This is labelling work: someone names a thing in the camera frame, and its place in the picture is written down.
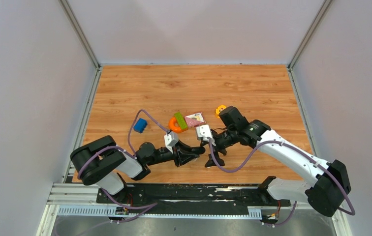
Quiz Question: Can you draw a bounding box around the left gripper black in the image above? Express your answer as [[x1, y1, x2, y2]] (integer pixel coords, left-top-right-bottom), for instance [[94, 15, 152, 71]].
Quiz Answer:
[[147, 138, 200, 168]]

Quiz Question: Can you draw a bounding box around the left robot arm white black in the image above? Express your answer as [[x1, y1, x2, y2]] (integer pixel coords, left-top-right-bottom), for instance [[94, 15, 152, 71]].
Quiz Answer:
[[69, 135, 205, 203]]

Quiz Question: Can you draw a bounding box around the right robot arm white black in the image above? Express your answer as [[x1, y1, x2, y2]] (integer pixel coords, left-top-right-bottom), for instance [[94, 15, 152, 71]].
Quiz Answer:
[[196, 106, 356, 217]]

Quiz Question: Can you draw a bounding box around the green toy block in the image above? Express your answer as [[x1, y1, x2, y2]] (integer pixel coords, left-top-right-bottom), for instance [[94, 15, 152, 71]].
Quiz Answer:
[[173, 112, 188, 132]]

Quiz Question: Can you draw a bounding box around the pink patterned card box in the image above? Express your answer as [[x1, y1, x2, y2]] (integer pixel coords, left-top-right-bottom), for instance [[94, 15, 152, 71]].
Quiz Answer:
[[184, 113, 206, 128]]

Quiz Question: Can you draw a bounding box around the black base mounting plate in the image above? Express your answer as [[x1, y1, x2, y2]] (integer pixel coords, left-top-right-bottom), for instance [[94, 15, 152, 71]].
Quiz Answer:
[[113, 183, 291, 214]]

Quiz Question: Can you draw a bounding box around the yellow traffic light toy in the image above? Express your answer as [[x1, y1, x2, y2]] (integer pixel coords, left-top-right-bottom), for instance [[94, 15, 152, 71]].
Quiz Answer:
[[215, 105, 227, 118]]

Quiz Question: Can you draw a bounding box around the blue toy block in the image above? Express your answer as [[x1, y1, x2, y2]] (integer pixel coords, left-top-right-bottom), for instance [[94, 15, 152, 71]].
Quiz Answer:
[[133, 118, 148, 133]]

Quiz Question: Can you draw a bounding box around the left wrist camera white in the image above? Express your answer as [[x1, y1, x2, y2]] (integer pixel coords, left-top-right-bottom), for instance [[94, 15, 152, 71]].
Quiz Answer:
[[164, 131, 179, 154]]

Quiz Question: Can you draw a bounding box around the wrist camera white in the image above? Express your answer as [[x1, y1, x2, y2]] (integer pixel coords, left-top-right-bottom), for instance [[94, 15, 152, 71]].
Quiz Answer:
[[195, 124, 216, 146], [164, 131, 179, 154]]

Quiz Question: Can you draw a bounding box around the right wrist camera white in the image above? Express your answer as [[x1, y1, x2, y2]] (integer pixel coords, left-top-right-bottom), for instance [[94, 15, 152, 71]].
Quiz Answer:
[[195, 124, 216, 146]]

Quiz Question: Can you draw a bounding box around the orange ring toy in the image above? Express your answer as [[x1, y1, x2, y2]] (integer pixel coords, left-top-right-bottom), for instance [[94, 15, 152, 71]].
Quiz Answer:
[[168, 116, 188, 133]]

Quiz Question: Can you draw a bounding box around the white slotted cable duct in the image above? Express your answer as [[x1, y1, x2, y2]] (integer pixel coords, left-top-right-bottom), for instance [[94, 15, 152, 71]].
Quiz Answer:
[[57, 205, 262, 220]]

